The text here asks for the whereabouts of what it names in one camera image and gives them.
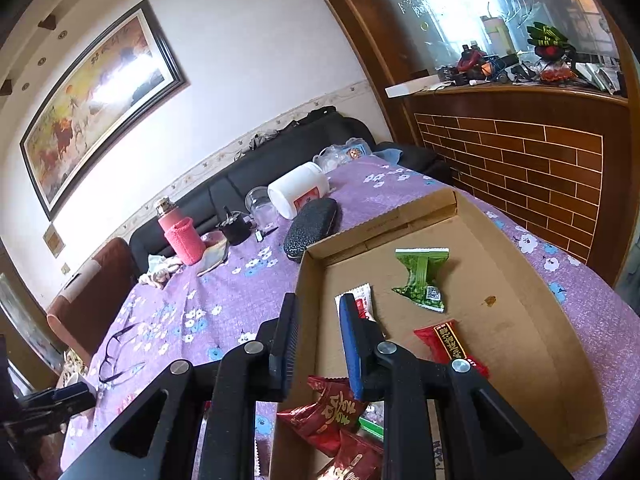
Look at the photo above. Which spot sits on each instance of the small black cup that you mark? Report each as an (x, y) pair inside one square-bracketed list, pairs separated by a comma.
[(234, 230)]

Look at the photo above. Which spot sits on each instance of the clear bag with cartoon print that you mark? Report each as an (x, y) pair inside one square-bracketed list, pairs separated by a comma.
[(345, 152)]

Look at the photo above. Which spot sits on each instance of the grey garment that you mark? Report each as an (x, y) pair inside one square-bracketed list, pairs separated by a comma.
[(260, 139)]

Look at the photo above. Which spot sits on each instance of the clear glass cup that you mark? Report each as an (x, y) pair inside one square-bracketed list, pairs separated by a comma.
[(260, 207)]

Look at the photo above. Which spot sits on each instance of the red rectangular packet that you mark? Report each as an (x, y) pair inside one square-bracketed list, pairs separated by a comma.
[(445, 340)]

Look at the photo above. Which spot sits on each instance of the black speckled glasses case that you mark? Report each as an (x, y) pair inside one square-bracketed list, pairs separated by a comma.
[(310, 230)]

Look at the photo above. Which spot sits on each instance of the purple floral tablecloth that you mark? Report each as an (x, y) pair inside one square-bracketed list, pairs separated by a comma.
[(200, 300)]

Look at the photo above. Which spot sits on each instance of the white plastic jar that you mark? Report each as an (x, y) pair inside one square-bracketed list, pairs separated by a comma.
[(295, 187)]

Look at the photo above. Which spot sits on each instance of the shallow cardboard box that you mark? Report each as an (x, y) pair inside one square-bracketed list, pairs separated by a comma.
[(500, 320)]

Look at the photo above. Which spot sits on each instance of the beige wall plate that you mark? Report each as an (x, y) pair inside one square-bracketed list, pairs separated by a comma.
[(52, 240)]

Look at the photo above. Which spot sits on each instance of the thermos with pink knitted sleeve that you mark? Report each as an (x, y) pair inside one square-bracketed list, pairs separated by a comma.
[(182, 240)]

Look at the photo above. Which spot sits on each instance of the olive flat wallet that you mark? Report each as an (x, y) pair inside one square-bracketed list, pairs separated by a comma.
[(215, 255)]

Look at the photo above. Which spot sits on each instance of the etched glass panel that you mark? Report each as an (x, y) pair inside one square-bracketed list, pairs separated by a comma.
[(450, 20)]

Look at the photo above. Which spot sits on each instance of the heap of assorted clutter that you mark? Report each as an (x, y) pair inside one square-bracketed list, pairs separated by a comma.
[(550, 55)]

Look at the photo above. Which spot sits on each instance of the white and red packet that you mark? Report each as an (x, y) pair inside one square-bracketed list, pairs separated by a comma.
[(365, 297)]

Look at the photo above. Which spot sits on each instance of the green foil packet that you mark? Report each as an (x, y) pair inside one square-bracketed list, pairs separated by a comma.
[(420, 270)]

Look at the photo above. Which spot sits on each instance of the black sofa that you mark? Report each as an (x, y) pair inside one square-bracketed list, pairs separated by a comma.
[(280, 155)]

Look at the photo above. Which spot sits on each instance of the framed wall painting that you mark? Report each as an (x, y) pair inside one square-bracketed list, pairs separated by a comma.
[(90, 110)]

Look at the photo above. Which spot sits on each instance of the flat white carton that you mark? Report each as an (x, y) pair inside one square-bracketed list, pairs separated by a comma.
[(410, 87)]

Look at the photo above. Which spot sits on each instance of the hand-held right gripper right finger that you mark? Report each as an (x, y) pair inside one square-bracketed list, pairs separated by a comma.
[(350, 345)]

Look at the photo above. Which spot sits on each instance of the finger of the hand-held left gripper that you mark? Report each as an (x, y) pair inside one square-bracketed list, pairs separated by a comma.
[(75, 392), (35, 422)]

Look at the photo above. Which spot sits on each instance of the brown chair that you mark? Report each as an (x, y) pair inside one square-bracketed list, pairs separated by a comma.
[(90, 300)]

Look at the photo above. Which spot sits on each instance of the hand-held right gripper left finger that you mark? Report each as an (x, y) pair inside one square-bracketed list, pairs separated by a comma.
[(282, 345)]

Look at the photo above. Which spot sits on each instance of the wooden brick-pattern partition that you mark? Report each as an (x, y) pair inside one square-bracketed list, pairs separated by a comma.
[(525, 160)]

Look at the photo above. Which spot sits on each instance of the dark-framed eyeglasses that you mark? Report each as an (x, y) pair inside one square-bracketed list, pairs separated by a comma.
[(121, 336)]

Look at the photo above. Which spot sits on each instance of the blue cloth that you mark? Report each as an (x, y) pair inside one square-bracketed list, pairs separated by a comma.
[(395, 152)]

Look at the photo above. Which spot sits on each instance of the dark garment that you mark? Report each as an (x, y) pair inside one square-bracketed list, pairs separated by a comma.
[(320, 113)]

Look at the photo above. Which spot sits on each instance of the crumpled beige cloth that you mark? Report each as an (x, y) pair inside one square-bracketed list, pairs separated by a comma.
[(160, 270)]

